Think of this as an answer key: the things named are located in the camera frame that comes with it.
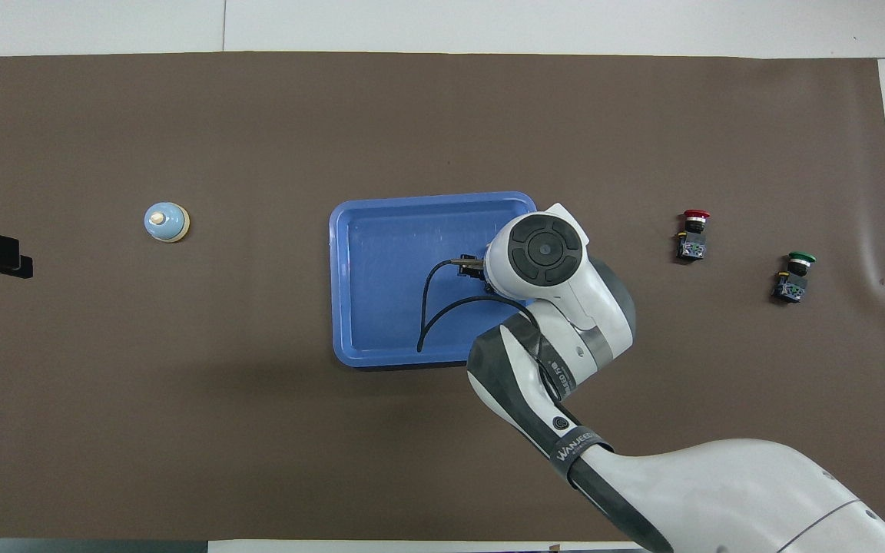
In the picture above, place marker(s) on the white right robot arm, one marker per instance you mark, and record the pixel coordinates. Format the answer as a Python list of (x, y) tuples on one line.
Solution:
[(719, 491)]

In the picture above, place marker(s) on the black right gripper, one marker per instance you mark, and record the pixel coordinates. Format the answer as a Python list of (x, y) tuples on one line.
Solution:
[(473, 270)]

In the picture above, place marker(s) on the light blue service bell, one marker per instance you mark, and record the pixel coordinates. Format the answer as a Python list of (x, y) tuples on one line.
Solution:
[(166, 223)]

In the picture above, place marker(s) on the brown table mat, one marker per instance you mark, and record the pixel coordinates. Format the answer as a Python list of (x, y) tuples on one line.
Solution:
[(181, 422)]

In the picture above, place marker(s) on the blue plastic tray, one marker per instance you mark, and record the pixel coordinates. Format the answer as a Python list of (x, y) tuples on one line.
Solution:
[(381, 276)]

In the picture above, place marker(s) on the red push button switch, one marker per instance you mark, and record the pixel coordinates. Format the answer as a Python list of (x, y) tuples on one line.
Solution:
[(692, 247)]

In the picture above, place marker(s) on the green push button switch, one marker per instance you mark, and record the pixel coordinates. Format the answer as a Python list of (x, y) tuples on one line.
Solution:
[(790, 288)]

